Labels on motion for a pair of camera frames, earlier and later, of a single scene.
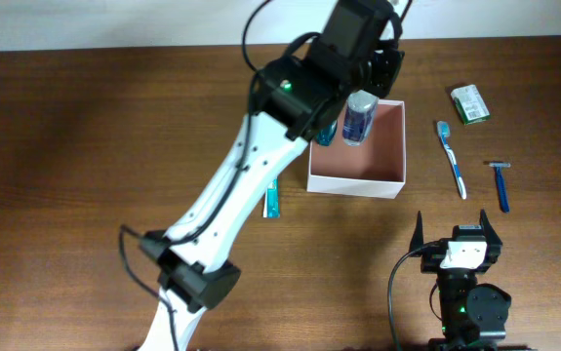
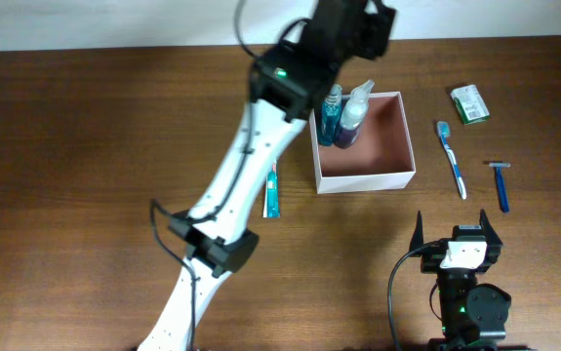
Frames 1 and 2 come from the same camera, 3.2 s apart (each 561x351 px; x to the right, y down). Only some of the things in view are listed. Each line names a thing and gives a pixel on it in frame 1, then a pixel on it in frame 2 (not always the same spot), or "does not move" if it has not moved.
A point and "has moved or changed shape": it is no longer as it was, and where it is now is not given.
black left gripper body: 382,70 to 375,35
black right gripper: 493,250 does not move
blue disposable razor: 501,186 does not move
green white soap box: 469,103 does not move
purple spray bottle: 359,117 has moved or changed shape
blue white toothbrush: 444,130 does not move
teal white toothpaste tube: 271,208 does not move
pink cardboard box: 375,168 has moved or changed shape
